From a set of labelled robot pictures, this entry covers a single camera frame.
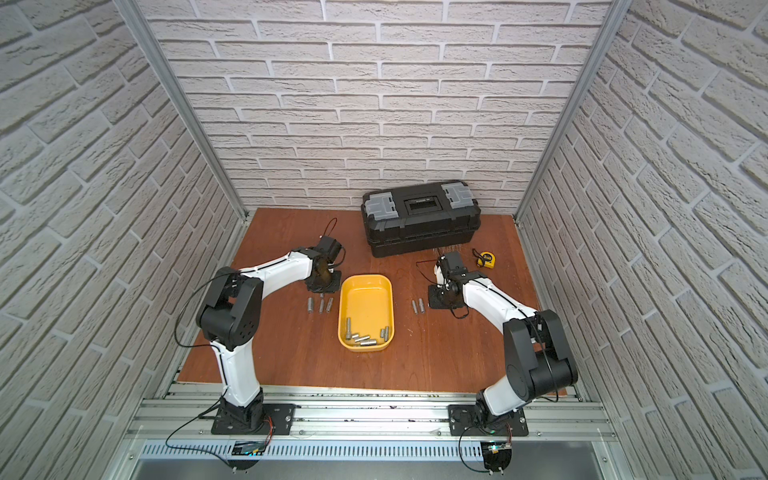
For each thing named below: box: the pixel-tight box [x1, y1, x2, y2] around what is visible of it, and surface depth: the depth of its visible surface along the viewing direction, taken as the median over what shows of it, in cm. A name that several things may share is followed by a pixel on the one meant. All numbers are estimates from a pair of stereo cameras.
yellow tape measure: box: [472, 248, 496, 269], surface depth 105 cm
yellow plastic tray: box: [337, 274, 395, 353], surface depth 94 cm
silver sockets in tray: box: [345, 317, 390, 346], surface depth 89 cm
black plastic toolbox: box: [360, 181, 481, 258], surface depth 101 cm
